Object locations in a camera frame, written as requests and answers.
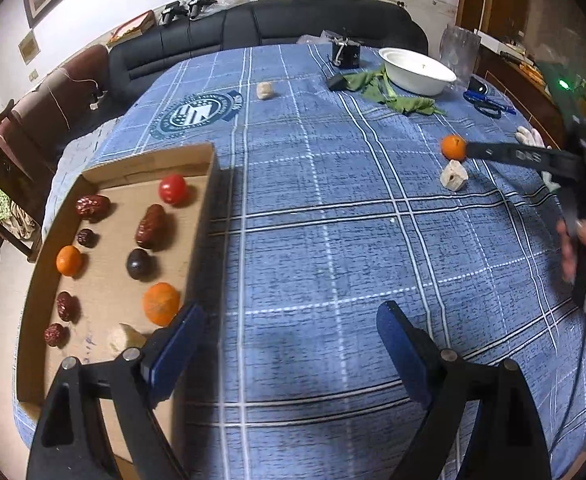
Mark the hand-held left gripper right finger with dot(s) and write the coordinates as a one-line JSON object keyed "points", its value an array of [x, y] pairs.
{"points": [[400, 355]]}

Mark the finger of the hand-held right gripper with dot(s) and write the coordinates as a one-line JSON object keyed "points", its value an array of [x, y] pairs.
{"points": [[490, 151]]}

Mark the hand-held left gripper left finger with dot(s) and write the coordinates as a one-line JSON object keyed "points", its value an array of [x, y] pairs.
{"points": [[178, 355]]}

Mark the small orange tangerine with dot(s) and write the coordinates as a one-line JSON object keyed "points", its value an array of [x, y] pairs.
{"points": [[69, 260], [453, 147]]}

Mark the large orange tangerine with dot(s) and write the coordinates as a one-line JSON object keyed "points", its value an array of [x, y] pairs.
{"points": [[161, 303]]}

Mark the dark round fruit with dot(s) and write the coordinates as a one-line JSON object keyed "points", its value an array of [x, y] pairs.
{"points": [[139, 263]]}

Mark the cardboard box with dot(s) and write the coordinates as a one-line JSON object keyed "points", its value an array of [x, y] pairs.
{"points": [[108, 280]]}

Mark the dark wrinkled red date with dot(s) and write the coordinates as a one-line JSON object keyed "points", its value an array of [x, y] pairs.
{"points": [[68, 306]]}

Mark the long red date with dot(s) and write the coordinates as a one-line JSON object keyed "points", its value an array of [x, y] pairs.
{"points": [[151, 226]]}

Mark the small dark date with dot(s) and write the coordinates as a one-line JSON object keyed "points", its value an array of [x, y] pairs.
{"points": [[87, 237]]}

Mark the person's right hand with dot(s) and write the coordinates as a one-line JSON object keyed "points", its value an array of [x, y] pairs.
{"points": [[569, 250]]}

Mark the white glove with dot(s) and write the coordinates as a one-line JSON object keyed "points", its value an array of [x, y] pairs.
{"points": [[528, 136]]}

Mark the clear plastic container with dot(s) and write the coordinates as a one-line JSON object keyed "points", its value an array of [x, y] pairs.
{"points": [[457, 50]]}

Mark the white bowl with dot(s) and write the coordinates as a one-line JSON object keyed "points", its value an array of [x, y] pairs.
{"points": [[413, 72]]}

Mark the green cloth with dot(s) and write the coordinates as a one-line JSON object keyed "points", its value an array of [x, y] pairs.
{"points": [[373, 85]]}

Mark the wooden cabinet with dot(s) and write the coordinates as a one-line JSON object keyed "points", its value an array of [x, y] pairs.
{"points": [[503, 10]]}

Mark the small black object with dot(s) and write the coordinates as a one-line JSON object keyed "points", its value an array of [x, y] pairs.
{"points": [[340, 82]]}

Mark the red tomato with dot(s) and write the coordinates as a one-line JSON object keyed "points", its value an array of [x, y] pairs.
{"points": [[174, 189]]}

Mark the blue plaid tablecloth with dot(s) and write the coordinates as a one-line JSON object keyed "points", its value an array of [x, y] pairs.
{"points": [[323, 185]]}

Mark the black device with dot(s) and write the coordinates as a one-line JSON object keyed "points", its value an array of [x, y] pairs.
{"points": [[345, 52]]}

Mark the clear plastic bag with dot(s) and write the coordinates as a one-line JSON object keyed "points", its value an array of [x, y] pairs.
{"points": [[311, 39]]}

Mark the patterned cloth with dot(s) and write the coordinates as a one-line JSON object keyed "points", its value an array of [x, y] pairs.
{"points": [[10, 210]]}

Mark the grey quilted cushion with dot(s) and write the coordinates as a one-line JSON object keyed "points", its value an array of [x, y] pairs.
{"points": [[78, 147]]}

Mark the black sofa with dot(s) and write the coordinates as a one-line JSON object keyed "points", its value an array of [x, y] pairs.
{"points": [[273, 20]]}

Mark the brown chair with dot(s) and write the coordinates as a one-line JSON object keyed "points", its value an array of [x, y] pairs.
{"points": [[73, 90]]}

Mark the spare black gripper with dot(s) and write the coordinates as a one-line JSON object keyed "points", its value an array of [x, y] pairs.
{"points": [[200, 5], [173, 12]]}

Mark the red-edged book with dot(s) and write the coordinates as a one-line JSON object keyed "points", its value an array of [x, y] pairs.
{"points": [[133, 27]]}

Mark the yellow wall paper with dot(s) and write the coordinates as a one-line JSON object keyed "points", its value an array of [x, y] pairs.
{"points": [[29, 46]]}

